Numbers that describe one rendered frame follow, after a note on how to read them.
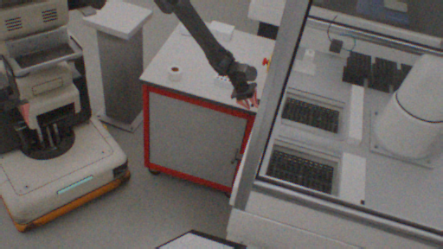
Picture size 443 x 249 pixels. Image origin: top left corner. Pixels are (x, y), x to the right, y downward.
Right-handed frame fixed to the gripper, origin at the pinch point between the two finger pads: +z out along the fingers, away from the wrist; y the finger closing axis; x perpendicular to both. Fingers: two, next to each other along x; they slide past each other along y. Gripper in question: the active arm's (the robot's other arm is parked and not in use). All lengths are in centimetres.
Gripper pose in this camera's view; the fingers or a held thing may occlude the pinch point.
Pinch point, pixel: (253, 106)
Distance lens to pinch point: 161.1
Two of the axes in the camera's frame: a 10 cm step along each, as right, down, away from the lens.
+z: 4.6, 7.2, 5.2
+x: 2.7, -6.7, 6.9
